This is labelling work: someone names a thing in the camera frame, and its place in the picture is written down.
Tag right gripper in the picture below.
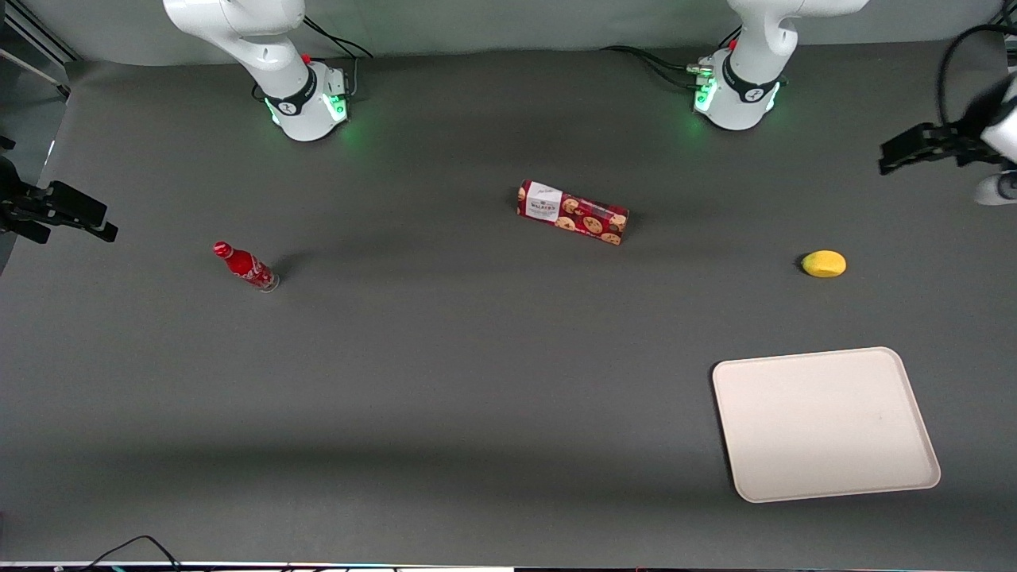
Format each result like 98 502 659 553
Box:
0 155 119 245

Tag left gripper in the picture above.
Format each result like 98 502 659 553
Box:
878 75 1017 176

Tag red cookie box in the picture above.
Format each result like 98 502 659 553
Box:
517 180 630 245

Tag beige plastic tray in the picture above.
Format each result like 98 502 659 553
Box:
712 346 942 504

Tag yellow lemon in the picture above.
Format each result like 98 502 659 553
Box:
801 250 848 279

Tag red soda bottle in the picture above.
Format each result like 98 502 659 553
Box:
213 242 280 293

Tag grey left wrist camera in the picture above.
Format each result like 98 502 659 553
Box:
975 170 1017 207

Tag metal frame rail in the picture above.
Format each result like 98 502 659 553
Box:
0 0 82 101

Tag black left arm base cable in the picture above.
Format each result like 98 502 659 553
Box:
600 28 744 90

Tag black arm base cable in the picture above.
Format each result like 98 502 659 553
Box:
600 28 744 90
302 14 375 98

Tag black right arm base cable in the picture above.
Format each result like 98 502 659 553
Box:
302 14 375 98

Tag black cable at table edge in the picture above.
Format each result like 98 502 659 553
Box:
78 535 185 572

